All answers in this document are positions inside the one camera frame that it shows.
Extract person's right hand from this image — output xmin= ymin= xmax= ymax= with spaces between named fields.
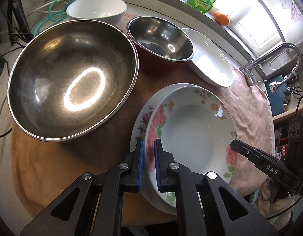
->
xmin=256 ymin=178 xmax=299 ymax=217

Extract floral deep plate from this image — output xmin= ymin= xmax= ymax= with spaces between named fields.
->
xmin=144 ymin=86 xmax=238 ymax=208

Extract black tripod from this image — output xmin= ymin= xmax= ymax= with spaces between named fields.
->
xmin=6 ymin=0 xmax=31 ymax=46

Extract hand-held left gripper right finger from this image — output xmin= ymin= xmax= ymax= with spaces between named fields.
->
xmin=154 ymin=139 xmax=281 ymax=236

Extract orange fruit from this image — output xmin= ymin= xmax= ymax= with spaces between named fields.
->
xmin=213 ymin=11 xmax=230 ymax=26

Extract chrome faucet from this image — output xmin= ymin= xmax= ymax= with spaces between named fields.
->
xmin=238 ymin=42 xmax=303 ymax=94

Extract white cable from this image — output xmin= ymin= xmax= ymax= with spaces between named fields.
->
xmin=31 ymin=1 xmax=68 ymax=13

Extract white deep plate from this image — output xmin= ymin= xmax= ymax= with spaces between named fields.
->
xmin=181 ymin=28 xmax=234 ymax=88

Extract large steel bowl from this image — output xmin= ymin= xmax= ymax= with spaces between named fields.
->
xmin=7 ymin=19 xmax=139 ymax=143

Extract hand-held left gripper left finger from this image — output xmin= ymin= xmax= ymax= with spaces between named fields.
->
xmin=20 ymin=139 xmax=144 ymax=236

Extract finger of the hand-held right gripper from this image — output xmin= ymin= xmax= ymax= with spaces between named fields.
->
xmin=230 ymin=140 xmax=277 ymax=169

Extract pink towel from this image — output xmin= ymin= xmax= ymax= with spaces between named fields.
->
xmin=215 ymin=67 xmax=272 ymax=197

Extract white ceramic bowl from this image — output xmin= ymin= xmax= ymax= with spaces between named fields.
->
xmin=66 ymin=0 xmax=127 ymax=27

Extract teal cable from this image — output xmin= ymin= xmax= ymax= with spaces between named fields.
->
xmin=34 ymin=0 xmax=110 ymax=36

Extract red steel bowl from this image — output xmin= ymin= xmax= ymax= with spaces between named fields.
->
xmin=126 ymin=16 xmax=195 ymax=73

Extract window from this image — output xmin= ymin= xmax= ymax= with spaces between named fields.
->
xmin=230 ymin=0 xmax=289 ymax=50

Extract black scissors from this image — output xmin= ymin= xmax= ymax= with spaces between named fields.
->
xmin=287 ymin=86 xmax=303 ymax=99

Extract brown towel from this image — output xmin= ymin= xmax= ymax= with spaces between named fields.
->
xmin=10 ymin=10 xmax=243 ymax=227

